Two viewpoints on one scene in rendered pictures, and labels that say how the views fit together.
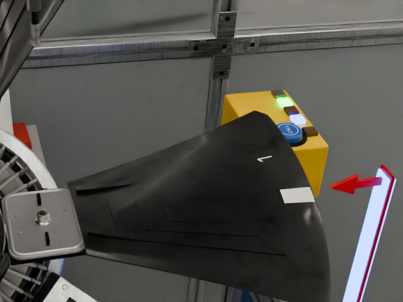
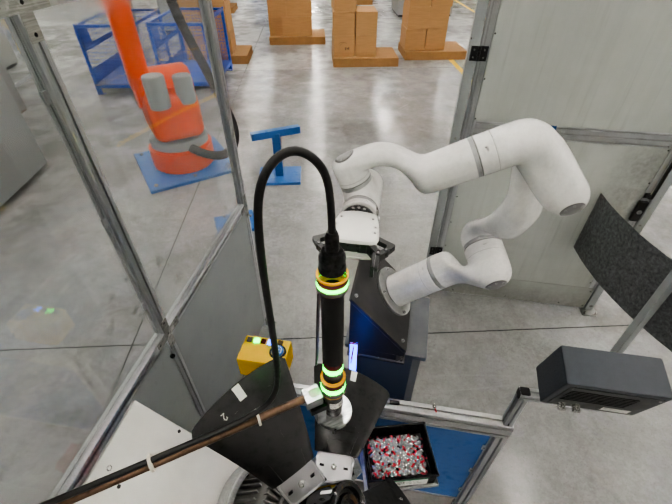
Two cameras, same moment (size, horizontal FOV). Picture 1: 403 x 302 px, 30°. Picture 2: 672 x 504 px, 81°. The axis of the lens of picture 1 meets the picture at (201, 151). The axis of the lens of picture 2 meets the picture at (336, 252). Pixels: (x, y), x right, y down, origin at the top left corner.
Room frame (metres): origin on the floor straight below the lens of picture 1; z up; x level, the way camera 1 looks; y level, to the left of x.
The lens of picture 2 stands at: (0.32, 0.45, 2.16)
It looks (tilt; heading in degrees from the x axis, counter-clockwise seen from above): 41 degrees down; 300
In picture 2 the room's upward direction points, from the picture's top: straight up
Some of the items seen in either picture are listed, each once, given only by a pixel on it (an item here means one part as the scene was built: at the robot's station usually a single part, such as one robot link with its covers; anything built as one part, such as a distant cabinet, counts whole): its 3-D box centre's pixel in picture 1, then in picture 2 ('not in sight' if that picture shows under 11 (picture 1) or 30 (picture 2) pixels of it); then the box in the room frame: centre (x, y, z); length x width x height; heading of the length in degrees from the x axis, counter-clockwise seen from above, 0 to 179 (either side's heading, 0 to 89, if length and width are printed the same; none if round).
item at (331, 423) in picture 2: not in sight; (328, 401); (0.52, 0.14, 1.49); 0.09 x 0.07 x 0.10; 56
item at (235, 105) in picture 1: (270, 148); (266, 358); (0.92, -0.10, 1.02); 0.16 x 0.10 x 0.11; 21
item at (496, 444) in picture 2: not in sight; (475, 475); (0.14, -0.39, 0.39); 0.04 x 0.04 x 0.78; 21
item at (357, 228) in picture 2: not in sight; (355, 232); (0.62, -0.14, 1.65); 0.11 x 0.10 x 0.07; 111
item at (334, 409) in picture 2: not in sight; (332, 347); (0.51, 0.13, 1.65); 0.04 x 0.04 x 0.46
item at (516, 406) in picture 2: not in sight; (515, 407); (0.14, -0.39, 0.96); 0.03 x 0.03 x 0.20; 21
